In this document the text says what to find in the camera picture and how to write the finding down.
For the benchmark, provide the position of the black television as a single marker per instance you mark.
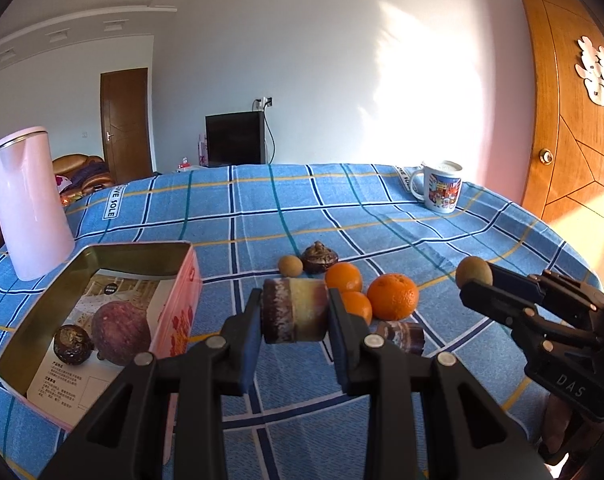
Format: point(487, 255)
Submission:
point(234, 139)

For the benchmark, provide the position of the pink electric kettle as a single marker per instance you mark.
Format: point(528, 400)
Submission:
point(29, 200)

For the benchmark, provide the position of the white wall charger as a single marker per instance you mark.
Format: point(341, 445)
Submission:
point(264, 102)

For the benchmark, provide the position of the pink tin box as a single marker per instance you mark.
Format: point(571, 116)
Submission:
point(179, 305)

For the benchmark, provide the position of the person's right hand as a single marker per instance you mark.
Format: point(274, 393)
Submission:
point(557, 425)

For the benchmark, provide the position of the brass doorknob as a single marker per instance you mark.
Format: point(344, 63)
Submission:
point(546, 156)

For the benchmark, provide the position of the brown leather armchair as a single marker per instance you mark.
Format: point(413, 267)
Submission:
point(74, 165)

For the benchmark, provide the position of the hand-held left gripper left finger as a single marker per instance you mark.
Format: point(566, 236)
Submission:
point(249, 342)

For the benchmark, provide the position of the medium orange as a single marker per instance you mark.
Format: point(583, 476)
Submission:
point(344, 277)

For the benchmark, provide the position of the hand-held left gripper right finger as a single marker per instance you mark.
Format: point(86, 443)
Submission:
point(340, 342)

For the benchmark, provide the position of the purple blanket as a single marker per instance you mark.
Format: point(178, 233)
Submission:
point(94, 172)

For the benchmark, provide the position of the printed paper liner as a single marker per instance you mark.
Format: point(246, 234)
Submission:
point(112, 287)

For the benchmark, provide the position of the white printed mug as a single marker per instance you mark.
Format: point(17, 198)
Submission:
point(441, 190)

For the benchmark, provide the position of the white paper door decoration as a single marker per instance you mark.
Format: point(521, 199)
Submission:
point(599, 75)

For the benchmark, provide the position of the orange wooden door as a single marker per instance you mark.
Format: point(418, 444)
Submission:
point(556, 85)

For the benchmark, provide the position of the small red item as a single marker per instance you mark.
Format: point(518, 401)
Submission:
point(186, 162)

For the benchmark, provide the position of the small brown kiwi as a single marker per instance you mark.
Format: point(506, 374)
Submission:
point(290, 265)

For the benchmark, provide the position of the purple passion fruit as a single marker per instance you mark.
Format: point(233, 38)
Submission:
point(121, 332)

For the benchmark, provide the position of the blue plaid tablecloth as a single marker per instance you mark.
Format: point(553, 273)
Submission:
point(292, 210)

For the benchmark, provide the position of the dark brown door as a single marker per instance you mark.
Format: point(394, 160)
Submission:
point(127, 120)

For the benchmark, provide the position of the small orange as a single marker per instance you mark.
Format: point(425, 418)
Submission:
point(358, 307)

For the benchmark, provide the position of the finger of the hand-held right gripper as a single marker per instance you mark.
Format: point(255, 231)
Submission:
point(486, 300)
point(511, 280)

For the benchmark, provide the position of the large orange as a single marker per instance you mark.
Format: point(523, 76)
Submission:
point(392, 297)

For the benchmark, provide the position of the pink floral cushion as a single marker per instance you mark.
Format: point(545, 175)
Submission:
point(64, 182)

